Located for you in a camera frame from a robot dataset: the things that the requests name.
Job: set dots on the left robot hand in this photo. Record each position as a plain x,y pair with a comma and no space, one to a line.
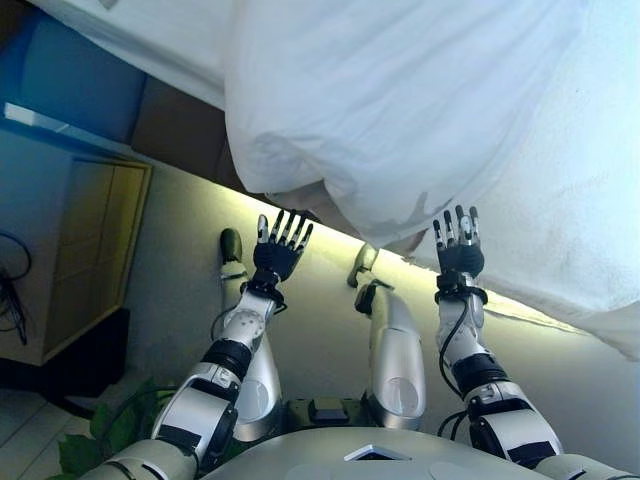
275,257

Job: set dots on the silver robot torso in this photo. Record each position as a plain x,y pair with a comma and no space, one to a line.
350,460

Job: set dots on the dark olive robot pelvis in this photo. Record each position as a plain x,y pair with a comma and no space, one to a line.
325,412

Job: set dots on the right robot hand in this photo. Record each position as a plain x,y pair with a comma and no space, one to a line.
462,257

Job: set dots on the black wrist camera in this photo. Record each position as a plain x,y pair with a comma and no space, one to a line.
460,287
262,287

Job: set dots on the brown upholstered bed frame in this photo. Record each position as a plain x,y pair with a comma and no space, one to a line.
175,130

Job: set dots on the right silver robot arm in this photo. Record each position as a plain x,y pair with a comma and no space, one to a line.
510,415

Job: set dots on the white duvet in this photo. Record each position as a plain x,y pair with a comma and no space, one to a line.
375,100

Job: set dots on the white textured bed cover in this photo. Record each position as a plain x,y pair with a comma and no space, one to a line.
575,240

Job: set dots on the wooden nightstand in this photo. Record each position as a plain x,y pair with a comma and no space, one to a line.
90,250

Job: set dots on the green leafy plant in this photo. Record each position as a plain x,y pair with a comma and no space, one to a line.
110,430

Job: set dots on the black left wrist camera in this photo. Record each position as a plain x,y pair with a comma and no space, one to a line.
262,287

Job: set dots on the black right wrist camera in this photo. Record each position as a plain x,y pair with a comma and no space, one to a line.
460,287

